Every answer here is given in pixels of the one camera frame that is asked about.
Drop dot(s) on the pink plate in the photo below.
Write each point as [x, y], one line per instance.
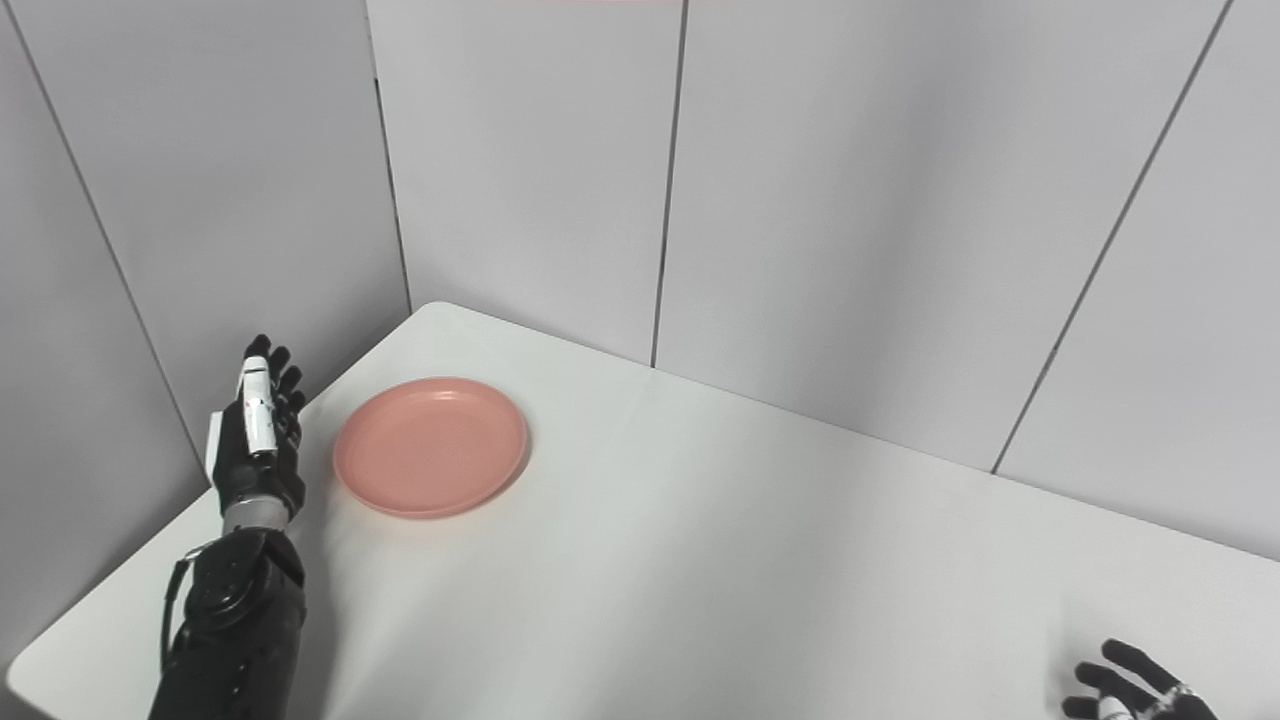
[430, 447]

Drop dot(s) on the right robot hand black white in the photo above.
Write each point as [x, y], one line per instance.
[1140, 690]

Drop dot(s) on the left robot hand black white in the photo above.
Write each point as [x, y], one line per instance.
[260, 440]

